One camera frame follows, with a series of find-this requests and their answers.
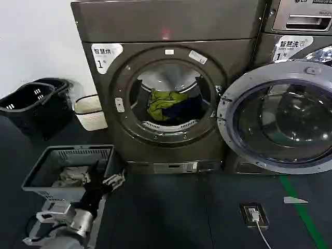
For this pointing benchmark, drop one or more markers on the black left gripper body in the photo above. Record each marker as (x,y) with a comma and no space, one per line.
(93,197)

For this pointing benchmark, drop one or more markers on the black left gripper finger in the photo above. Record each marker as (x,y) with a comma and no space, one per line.
(94,172)
(114,181)

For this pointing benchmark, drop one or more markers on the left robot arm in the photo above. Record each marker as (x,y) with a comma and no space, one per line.
(70,228)

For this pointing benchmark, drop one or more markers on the pale crumpled cloth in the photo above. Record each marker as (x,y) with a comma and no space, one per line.
(70,176)

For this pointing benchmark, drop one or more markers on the grey plastic laundry basket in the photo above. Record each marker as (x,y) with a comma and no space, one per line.
(70,155)

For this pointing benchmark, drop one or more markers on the white plastic bin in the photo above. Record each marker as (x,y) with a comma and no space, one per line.
(90,114)

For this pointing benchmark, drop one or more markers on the black plastic laundry basket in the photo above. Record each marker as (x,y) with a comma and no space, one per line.
(31,111)
(61,83)

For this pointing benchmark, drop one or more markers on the green garment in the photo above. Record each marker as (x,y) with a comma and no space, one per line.
(158,105)

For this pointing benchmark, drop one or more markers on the dark blue garment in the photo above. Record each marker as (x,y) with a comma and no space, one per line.
(186,109)

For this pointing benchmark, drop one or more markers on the floor socket box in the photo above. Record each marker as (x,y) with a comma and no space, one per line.
(246,220)

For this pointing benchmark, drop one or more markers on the white plug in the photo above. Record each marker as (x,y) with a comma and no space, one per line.
(253,214)

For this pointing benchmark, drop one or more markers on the grey front-load dryer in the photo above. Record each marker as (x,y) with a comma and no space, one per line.
(160,23)

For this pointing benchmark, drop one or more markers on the round glass dryer door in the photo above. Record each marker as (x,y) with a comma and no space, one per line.
(282,119)

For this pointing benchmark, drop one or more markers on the green floor tape strip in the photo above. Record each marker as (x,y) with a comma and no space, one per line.
(298,207)

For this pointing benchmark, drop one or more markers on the grey front-load washer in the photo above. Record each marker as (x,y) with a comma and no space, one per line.
(267,49)

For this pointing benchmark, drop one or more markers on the grey stacked machine with drawer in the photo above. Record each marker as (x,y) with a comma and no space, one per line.
(301,15)

